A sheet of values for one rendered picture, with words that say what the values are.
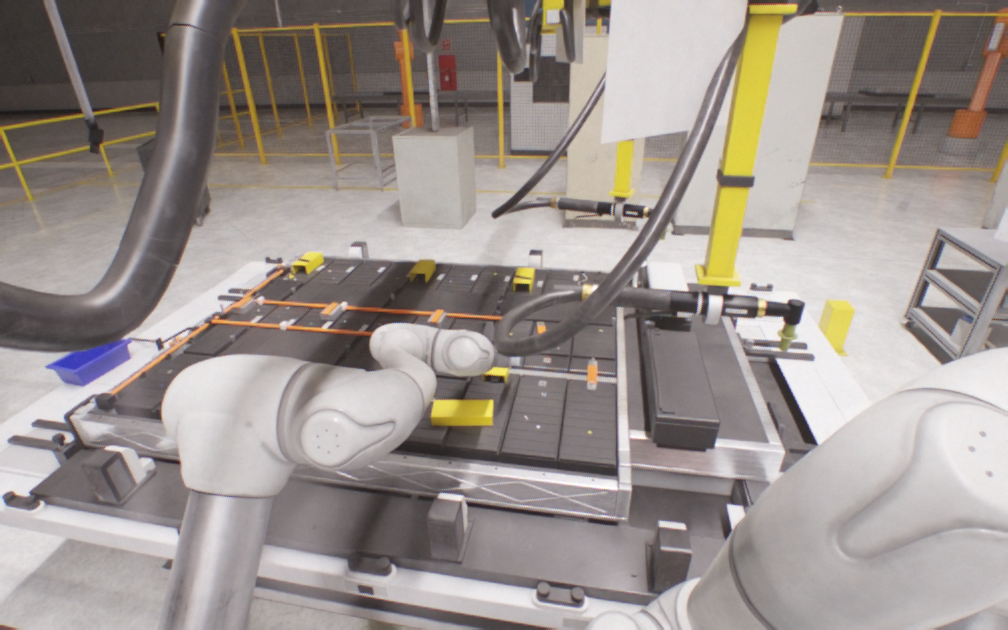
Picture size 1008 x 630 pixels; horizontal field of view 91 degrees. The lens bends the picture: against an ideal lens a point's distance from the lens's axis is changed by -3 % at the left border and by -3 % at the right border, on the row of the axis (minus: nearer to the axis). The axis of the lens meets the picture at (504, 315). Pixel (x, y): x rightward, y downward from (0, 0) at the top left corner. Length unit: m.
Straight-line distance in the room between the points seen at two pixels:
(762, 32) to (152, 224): 0.90
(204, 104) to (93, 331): 0.15
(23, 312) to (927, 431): 0.47
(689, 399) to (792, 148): 4.76
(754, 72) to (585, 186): 4.89
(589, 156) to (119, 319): 5.53
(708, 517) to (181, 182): 1.42
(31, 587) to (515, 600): 2.22
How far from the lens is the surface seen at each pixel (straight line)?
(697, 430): 1.33
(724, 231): 1.06
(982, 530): 0.33
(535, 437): 1.35
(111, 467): 1.64
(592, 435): 1.36
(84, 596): 2.84
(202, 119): 0.39
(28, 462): 2.10
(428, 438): 1.36
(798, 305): 1.17
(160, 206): 0.38
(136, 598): 2.71
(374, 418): 0.63
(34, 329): 0.36
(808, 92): 5.90
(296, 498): 1.49
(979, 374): 0.46
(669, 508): 1.55
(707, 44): 0.89
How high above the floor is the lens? 1.90
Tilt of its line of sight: 28 degrees down
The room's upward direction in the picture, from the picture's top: 1 degrees counter-clockwise
